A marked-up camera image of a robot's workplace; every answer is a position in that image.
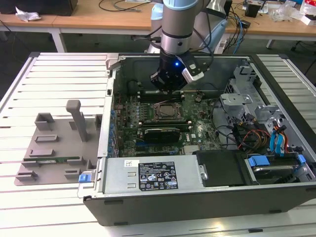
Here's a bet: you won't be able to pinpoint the silver metal drive cage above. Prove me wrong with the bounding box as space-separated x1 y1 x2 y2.
219 64 289 154

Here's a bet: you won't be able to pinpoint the silver power supply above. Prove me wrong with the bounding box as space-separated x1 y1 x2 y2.
102 155 205 196

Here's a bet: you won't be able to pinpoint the grey parts rack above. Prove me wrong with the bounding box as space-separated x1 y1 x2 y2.
14 99 103 186

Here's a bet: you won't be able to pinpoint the large black box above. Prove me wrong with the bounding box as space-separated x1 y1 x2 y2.
0 0 79 16

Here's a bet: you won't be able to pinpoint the crumpled white paper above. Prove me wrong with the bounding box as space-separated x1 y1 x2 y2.
15 6 42 23

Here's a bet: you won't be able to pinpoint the silver chipset heat sink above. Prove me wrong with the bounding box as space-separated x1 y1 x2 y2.
184 145 201 156

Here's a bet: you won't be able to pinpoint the black plastic shroud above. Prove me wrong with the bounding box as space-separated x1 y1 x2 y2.
192 150 260 188

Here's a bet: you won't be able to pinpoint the coloured wire bundle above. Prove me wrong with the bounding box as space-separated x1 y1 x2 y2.
238 128 271 151

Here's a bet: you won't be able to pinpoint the metal socket cover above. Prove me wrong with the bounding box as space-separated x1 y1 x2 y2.
153 102 180 121

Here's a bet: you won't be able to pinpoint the green RAM stick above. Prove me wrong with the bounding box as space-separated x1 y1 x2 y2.
23 156 83 165

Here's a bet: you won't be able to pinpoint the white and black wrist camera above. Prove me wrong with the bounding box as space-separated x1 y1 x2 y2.
180 54 206 83

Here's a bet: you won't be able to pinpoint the black tower box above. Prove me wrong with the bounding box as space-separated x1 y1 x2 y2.
223 0 233 18

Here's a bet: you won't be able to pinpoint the CPU socket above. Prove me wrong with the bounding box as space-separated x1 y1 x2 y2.
152 101 180 122

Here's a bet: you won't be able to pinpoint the clear plastic bags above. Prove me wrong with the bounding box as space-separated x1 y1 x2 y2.
270 3 302 23

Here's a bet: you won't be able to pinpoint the blue SATA cable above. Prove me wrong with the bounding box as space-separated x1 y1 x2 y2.
269 125 288 158

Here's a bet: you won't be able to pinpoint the wooden desk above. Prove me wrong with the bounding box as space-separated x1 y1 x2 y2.
0 0 316 52

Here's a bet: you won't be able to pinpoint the blue plastic latch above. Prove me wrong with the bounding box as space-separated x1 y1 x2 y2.
78 174 96 184

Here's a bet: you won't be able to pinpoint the hard disk in blue carrier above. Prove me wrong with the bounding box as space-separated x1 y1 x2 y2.
244 154 301 185

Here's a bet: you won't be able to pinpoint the green motherboard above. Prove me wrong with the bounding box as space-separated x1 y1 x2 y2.
112 92 224 158

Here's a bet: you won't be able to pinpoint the black RAM slot bank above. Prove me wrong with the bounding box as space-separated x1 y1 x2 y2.
138 89 185 104
137 119 193 129

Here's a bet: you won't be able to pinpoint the white power strip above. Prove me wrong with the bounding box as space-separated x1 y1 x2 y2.
215 39 227 54

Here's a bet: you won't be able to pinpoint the black open PC case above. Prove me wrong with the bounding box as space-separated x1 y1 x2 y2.
78 53 316 227

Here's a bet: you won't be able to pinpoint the black graphics card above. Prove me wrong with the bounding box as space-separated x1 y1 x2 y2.
142 126 181 143

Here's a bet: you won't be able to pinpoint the black cable bundle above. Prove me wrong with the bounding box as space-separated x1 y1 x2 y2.
211 97 239 150

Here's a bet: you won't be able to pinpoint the silver CPU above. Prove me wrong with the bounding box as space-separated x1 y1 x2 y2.
158 105 175 118

